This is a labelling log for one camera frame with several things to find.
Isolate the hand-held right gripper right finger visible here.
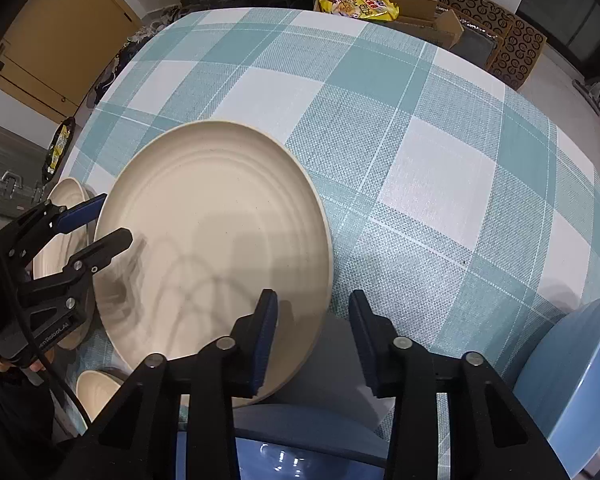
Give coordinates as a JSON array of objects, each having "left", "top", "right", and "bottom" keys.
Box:
[{"left": 348, "top": 290, "right": 571, "bottom": 480}]

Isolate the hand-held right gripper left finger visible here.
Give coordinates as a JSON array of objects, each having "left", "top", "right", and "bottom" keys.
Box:
[{"left": 55, "top": 289, "right": 279, "bottom": 480}]

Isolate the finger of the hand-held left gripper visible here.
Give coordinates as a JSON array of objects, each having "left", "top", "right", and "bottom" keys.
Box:
[
  {"left": 0, "top": 193, "right": 109, "bottom": 262},
  {"left": 22, "top": 227, "right": 134, "bottom": 311}
]

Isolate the small beige plate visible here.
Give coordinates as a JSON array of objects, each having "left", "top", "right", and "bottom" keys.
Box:
[{"left": 32, "top": 178, "right": 99, "bottom": 352}]

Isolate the dark blue bowl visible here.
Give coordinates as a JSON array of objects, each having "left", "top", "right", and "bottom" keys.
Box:
[{"left": 175, "top": 400, "right": 392, "bottom": 480}]

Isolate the beige bowl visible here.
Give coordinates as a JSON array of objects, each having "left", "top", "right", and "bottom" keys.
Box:
[{"left": 75, "top": 370, "right": 131, "bottom": 427}]

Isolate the large beige plate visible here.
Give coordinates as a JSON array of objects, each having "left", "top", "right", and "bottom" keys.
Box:
[{"left": 92, "top": 121, "right": 333, "bottom": 408}]

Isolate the light blue bowl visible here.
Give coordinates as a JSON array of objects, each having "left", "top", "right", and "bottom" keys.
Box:
[{"left": 512, "top": 294, "right": 600, "bottom": 479}]

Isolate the person's left hand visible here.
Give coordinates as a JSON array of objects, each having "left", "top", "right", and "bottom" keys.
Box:
[{"left": 0, "top": 357, "right": 48, "bottom": 376}]

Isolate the black and yellow packet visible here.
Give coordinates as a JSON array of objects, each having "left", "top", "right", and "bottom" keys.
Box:
[{"left": 41, "top": 117, "right": 76, "bottom": 184}]

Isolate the silver suitcase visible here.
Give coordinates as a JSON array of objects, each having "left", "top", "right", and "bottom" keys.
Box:
[{"left": 0, "top": 122, "right": 49, "bottom": 222}]

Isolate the pile of dark shoes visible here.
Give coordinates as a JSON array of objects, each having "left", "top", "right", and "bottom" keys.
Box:
[{"left": 86, "top": 5, "right": 181, "bottom": 107}]

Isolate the yellow wooden door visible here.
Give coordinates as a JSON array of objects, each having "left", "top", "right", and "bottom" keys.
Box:
[{"left": 0, "top": 0, "right": 144, "bottom": 124}]

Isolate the open brown cardboard box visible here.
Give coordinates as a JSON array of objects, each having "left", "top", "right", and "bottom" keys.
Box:
[{"left": 314, "top": 0, "right": 464, "bottom": 52}]

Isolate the yellow snack packet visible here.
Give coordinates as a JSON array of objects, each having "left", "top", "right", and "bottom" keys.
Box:
[{"left": 320, "top": 0, "right": 400, "bottom": 23}]

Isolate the black framed glass door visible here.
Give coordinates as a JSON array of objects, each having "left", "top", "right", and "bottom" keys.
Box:
[{"left": 515, "top": 0, "right": 600, "bottom": 79}]

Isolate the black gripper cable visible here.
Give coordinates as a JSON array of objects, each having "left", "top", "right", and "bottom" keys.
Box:
[{"left": 0, "top": 160, "right": 93, "bottom": 428}]

